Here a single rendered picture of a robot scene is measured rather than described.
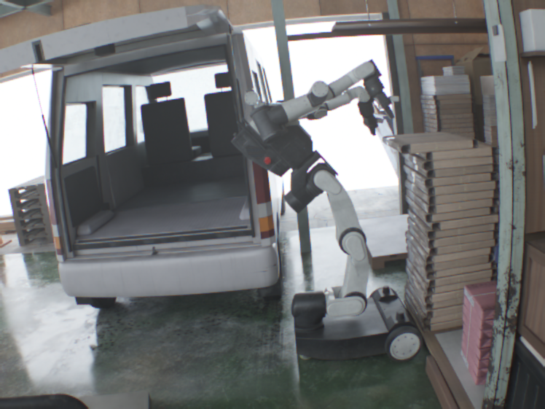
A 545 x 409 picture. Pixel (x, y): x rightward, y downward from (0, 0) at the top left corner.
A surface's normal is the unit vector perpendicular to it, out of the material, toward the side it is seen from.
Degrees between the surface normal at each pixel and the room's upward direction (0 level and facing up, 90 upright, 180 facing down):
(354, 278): 90
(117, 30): 106
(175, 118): 93
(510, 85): 90
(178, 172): 90
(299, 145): 99
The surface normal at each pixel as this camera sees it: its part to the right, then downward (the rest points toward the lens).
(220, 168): -0.05, 0.22
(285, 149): 0.11, 0.36
